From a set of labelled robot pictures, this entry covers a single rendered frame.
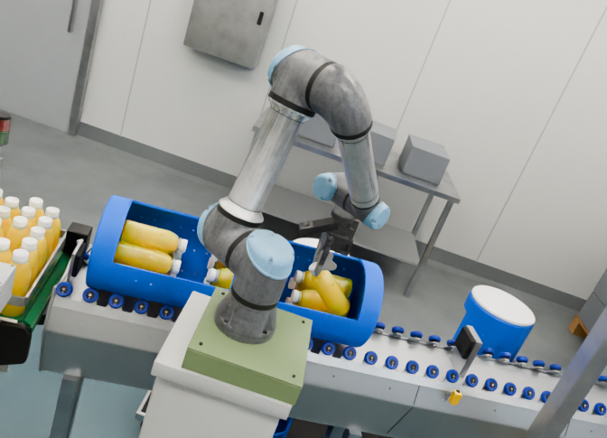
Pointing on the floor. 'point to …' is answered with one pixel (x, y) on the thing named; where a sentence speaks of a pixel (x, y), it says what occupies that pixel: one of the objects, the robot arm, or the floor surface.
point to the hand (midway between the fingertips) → (314, 268)
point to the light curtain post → (573, 384)
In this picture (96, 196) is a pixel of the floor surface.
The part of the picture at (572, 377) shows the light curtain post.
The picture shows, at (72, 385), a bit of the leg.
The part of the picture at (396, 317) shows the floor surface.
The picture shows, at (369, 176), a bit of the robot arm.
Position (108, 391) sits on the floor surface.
